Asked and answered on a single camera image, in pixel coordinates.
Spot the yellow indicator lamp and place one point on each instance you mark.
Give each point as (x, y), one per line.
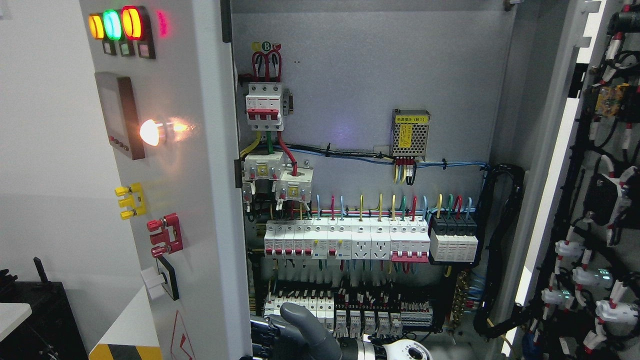
(96, 27)

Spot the white glowing lamp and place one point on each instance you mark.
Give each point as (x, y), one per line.
(153, 132)

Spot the red terminal connector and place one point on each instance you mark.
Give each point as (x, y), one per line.
(166, 236)

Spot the black digital power meter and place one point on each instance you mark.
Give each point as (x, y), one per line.
(120, 113)

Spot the white red main breaker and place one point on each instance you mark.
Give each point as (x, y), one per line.
(265, 106)

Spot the yellow terminal connector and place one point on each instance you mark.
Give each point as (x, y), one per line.
(132, 199)

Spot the black white surge protector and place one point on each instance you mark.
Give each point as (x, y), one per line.
(453, 240)

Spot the red indicator lamp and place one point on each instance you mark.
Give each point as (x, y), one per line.
(132, 21)

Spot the red electric warning sticker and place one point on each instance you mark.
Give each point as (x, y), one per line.
(180, 346)

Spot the metal mesh power supply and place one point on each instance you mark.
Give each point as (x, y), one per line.
(409, 132)

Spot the white socket breaker row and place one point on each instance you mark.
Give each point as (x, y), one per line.
(382, 239)

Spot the green indicator lamp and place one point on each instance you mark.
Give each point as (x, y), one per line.
(112, 24)

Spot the lower relay terminal row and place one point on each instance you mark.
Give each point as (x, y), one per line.
(387, 311)

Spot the grey cabinet door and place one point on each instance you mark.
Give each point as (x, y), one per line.
(565, 284)
(182, 75)

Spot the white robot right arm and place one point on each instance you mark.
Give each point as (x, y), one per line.
(403, 349)

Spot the white fuse holder blocks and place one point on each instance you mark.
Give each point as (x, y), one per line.
(273, 168)

